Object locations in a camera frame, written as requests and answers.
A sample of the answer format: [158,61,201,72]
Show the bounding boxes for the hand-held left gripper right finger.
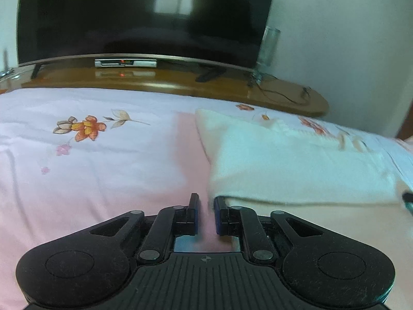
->
[214,196,337,264]

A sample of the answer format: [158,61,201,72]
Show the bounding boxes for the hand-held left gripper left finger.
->
[74,193,200,264]

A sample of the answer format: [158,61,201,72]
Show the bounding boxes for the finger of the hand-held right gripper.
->
[401,192,413,216]

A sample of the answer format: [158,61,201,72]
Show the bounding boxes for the white towel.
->
[195,108,413,206]

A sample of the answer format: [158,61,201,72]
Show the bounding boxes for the pink floral bed sheet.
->
[0,86,413,310]

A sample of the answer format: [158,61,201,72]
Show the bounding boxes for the wooden television cabinet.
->
[0,60,330,117]

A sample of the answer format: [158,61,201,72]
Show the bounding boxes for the silver set-top box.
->
[94,58,158,68]

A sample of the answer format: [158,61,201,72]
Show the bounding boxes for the glass table lamp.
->
[253,26,281,83]

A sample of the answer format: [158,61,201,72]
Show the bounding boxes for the black curved television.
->
[17,0,279,83]

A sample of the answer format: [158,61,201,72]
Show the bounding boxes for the black power cable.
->
[248,73,313,106]

